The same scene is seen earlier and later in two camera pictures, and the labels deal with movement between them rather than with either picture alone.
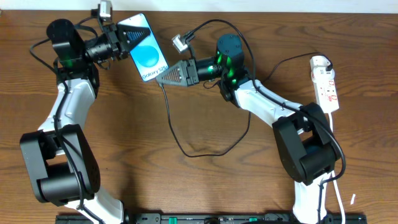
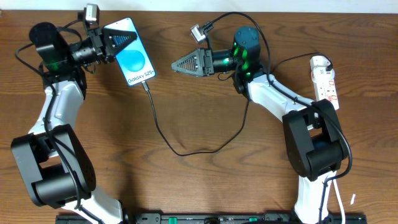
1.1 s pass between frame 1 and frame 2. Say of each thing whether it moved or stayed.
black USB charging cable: moved
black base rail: stayed
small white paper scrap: stayed
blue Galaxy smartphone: moved
